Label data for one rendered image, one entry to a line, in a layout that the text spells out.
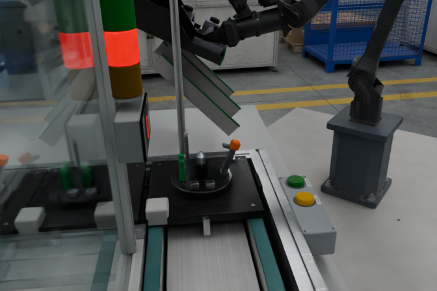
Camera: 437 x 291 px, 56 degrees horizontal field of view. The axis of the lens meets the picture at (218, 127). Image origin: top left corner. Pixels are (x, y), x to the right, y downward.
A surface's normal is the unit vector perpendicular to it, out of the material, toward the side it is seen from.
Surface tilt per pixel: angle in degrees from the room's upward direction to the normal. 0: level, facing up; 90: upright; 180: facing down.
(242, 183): 0
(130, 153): 90
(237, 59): 90
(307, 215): 0
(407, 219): 0
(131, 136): 90
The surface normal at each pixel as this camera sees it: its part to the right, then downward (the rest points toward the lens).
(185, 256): -0.02, -0.91
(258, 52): 0.14, 0.40
